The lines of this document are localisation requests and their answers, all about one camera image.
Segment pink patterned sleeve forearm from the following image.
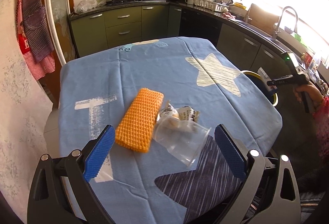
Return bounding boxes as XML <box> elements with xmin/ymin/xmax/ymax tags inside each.
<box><xmin>313</xmin><ymin>97</ymin><xmax>329</xmax><ymax>161</ymax></box>

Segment yellow rimmed trash bin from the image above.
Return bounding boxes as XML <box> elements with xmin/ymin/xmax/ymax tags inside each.
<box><xmin>242</xmin><ymin>70</ymin><xmax>279</xmax><ymax>107</ymax></box>

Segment chrome kitchen faucet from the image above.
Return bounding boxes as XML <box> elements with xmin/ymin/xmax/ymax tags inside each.
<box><xmin>272</xmin><ymin>6</ymin><xmax>299</xmax><ymax>39</ymax></box>

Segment green kitchen cabinets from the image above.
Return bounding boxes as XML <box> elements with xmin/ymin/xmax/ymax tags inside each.
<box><xmin>70</xmin><ymin>3</ymin><xmax>291</xmax><ymax>78</ymax></box>

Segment person's right hand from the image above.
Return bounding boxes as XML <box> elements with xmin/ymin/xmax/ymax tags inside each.
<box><xmin>293</xmin><ymin>82</ymin><xmax>323</xmax><ymax>105</ymax></box>

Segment orange knitted dishcloth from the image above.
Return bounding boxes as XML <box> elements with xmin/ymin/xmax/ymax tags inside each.
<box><xmin>115</xmin><ymin>88</ymin><xmax>164</xmax><ymax>153</ymax></box>

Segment clear plastic cup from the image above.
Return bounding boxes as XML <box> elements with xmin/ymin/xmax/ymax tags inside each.
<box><xmin>153</xmin><ymin>116</ymin><xmax>210</xmax><ymax>167</ymax></box>

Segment blue star tablecloth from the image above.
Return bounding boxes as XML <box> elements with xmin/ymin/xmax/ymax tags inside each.
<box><xmin>59</xmin><ymin>37</ymin><xmax>282</xmax><ymax>223</ymax></box>

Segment white snack wrapper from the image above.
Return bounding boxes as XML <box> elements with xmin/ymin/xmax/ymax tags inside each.
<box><xmin>156</xmin><ymin>101</ymin><xmax>200</xmax><ymax>130</ymax></box>

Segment white dish drying rack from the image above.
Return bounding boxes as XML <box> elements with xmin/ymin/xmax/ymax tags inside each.
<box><xmin>193</xmin><ymin>0</ymin><xmax>229</xmax><ymax>13</ymax></box>

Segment checkered hanging apron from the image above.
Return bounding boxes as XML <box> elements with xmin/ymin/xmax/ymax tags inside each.
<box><xmin>16</xmin><ymin>0</ymin><xmax>55</xmax><ymax>80</ymax></box>

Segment plastic bag on counter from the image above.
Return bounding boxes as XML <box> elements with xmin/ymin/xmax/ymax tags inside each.
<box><xmin>74</xmin><ymin>0</ymin><xmax>98</xmax><ymax>14</ymax></box>

